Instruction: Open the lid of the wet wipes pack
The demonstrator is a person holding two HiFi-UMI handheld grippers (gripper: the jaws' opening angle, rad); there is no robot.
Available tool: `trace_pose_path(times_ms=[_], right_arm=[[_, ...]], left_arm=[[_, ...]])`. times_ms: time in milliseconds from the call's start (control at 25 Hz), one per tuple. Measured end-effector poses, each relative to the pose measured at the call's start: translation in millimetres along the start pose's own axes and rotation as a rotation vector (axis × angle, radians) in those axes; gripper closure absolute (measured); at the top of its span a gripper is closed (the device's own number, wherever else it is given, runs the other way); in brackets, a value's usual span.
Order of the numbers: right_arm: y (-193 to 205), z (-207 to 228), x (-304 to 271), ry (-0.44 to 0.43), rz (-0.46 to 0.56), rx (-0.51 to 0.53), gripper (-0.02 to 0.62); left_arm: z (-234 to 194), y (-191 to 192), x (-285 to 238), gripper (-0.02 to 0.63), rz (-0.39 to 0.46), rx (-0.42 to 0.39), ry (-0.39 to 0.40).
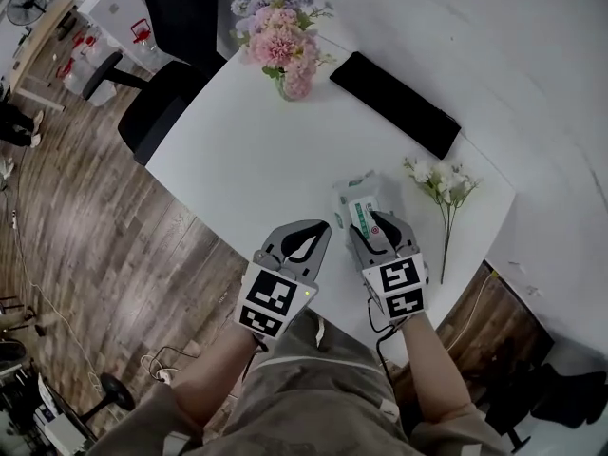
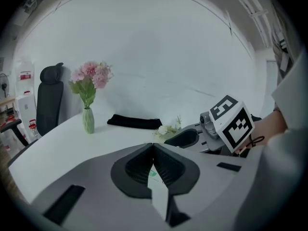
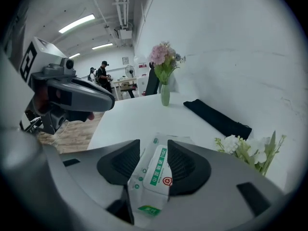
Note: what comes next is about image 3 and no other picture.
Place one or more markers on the tissue pack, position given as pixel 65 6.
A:
pixel 149 201

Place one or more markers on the white ceiling pipes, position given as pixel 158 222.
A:
pixel 121 6

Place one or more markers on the white table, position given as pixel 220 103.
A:
pixel 134 119

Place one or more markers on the white ceiling box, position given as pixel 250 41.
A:
pixel 125 34

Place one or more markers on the black fabric pouch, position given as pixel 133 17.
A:
pixel 216 117

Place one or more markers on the pink flower bouquet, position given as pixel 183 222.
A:
pixel 162 56

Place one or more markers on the ceiling light strip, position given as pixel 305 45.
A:
pixel 77 23
pixel 102 46
pixel 74 55

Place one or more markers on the black standing fan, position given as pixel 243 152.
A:
pixel 130 71

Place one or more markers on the large clear water bottle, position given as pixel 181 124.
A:
pixel 141 65

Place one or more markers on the person's left hand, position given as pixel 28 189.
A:
pixel 80 116

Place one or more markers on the black office chair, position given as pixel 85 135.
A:
pixel 151 83

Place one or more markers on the white water dispenser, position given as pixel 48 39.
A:
pixel 142 86

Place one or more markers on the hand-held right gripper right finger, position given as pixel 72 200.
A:
pixel 192 170

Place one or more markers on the pale green vase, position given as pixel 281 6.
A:
pixel 165 95

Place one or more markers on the grey wall panel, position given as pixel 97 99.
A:
pixel 125 60

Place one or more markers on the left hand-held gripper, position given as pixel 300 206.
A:
pixel 45 54

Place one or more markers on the wooden table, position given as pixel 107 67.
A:
pixel 125 80

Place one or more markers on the white flower sprig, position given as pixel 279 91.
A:
pixel 255 150

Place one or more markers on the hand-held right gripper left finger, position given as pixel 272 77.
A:
pixel 115 162

